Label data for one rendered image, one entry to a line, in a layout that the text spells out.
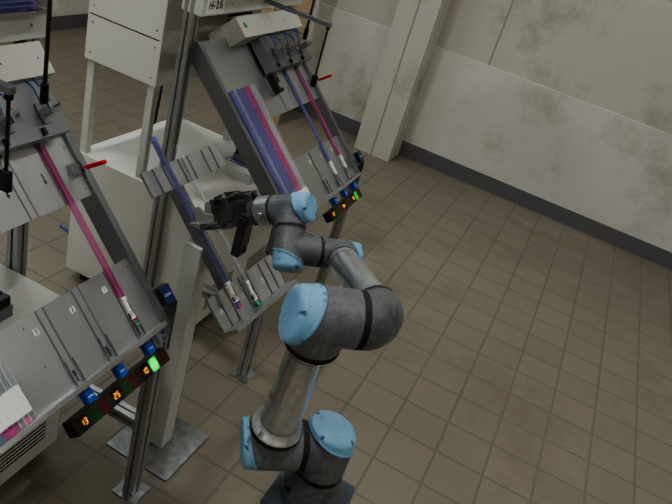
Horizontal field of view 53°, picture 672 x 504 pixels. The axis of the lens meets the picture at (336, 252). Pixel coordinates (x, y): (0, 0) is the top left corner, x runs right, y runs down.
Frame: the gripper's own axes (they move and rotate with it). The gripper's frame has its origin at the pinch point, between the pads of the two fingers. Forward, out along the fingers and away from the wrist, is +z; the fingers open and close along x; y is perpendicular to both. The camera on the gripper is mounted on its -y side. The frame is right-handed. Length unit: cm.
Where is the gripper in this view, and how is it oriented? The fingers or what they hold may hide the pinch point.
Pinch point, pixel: (197, 224)
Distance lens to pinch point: 182.5
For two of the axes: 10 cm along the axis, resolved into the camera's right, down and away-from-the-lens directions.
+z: -8.9, 0.5, 4.5
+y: -2.0, -9.3, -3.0
